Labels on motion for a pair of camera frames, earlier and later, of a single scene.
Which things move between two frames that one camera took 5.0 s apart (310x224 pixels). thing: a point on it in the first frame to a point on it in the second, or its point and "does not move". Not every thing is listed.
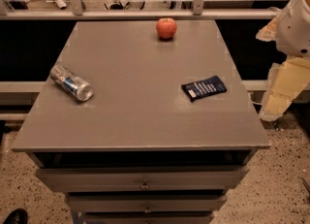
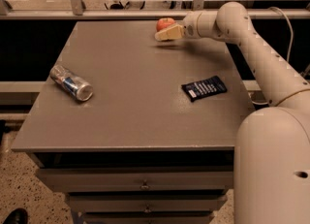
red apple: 166,28 does not move
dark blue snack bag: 201,88 does not move
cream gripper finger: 284,82 to 174,32
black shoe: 16,216 does not move
